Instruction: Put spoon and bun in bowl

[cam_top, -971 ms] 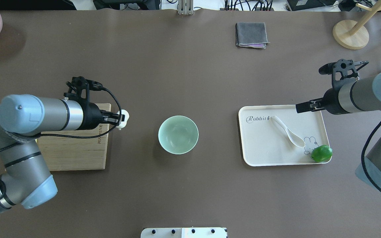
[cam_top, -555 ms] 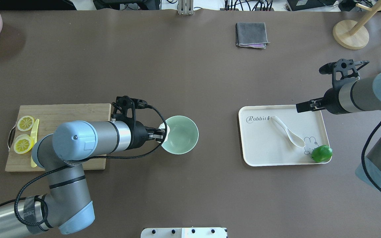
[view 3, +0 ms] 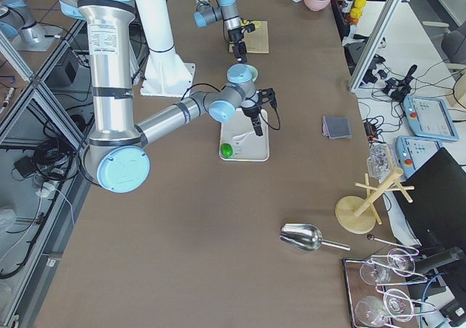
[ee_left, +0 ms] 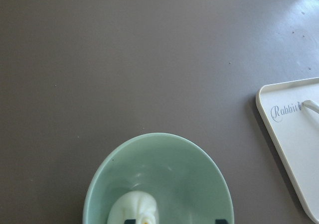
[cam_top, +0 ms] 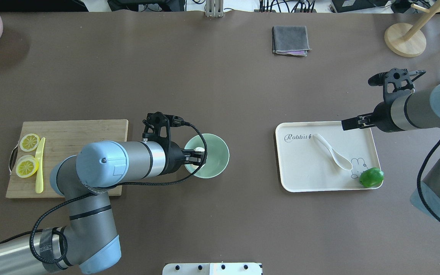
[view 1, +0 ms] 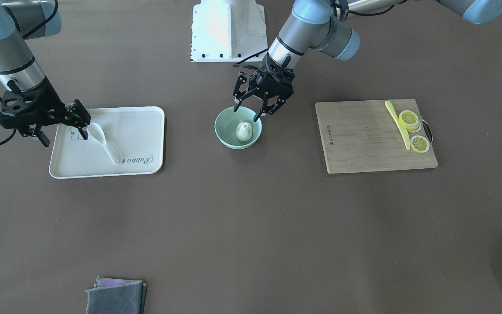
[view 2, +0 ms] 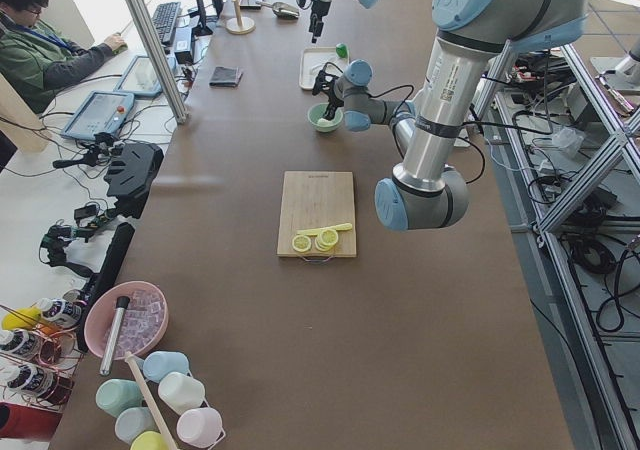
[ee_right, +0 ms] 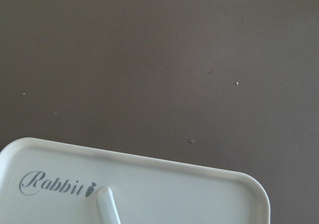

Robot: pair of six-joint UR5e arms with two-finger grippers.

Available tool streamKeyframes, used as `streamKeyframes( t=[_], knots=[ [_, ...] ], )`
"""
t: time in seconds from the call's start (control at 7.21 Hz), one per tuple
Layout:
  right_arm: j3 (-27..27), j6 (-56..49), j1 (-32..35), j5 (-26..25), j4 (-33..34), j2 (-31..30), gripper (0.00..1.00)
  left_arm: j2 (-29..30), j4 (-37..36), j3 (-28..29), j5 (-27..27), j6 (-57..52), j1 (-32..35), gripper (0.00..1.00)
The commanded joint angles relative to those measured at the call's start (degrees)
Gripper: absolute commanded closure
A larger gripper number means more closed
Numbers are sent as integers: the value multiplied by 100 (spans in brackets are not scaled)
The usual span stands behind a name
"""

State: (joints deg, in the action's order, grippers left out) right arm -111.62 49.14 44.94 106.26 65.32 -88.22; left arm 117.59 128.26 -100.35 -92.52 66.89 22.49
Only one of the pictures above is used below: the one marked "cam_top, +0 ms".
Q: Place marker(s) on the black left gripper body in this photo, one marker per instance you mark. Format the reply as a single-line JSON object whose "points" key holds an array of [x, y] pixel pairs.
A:
{"points": [[173, 157]]}

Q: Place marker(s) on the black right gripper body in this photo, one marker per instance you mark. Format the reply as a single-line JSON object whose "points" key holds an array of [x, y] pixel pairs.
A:
{"points": [[382, 114]]}

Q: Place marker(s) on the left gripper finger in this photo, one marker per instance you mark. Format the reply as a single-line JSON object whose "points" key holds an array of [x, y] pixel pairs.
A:
{"points": [[194, 161], [192, 153]]}

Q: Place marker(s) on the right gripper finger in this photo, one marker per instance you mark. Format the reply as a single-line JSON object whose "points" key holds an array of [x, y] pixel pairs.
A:
{"points": [[359, 122]]}

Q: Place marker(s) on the white ceramic spoon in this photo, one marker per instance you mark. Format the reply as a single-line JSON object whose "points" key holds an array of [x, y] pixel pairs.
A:
{"points": [[342, 162]]}

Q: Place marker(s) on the white steamed bun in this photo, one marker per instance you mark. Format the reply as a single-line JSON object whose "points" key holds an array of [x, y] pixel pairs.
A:
{"points": [[197, 149]]}

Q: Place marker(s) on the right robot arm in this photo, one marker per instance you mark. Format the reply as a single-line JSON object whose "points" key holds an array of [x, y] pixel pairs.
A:
{"points": [[423, 112]]}

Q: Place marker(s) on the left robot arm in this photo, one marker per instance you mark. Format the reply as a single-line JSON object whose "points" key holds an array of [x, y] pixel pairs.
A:
{"points": [[81, 230]]}

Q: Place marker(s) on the light green bowl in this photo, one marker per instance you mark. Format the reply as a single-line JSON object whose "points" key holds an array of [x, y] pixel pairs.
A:
{"points": [[218, 155]]}

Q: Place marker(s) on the wooden mug tree stand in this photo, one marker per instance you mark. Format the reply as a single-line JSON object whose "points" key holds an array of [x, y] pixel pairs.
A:
{"points": [[408, 40]]}

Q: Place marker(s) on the green lime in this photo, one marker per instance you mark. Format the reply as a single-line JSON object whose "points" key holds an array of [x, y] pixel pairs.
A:
{"points": [[371, 177]]}

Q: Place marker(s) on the cream rabbit tray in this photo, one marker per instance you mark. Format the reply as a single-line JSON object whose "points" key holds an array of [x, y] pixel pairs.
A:
{"points": [[305, 165]]}

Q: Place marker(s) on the bamboo cutting board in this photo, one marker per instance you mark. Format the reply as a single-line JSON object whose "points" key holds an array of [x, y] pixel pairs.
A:
{"points": [[63, 139]]}

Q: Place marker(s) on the folded grey cloth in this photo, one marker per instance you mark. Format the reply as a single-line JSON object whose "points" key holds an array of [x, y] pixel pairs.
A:
{"points": [[290, 40]]}

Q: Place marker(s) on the yellow plastic knife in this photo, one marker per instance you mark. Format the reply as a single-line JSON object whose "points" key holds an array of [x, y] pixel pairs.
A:
{"points": [[39, 183]]}

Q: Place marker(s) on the lemon slice upper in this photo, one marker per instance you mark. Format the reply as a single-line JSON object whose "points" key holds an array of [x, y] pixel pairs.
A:
{"points": [[29, 142]]}

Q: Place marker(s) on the lemon slice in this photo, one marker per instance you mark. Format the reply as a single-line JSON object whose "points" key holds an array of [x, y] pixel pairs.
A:
{"points": [[26, 166], [29, 142]]}

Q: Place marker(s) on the lemon slice lower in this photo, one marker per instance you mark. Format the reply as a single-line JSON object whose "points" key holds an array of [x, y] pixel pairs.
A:
{"points": [[26, 166]]}

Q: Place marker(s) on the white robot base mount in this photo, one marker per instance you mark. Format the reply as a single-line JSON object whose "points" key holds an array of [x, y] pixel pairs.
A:
{"points": [[218, 268]]}

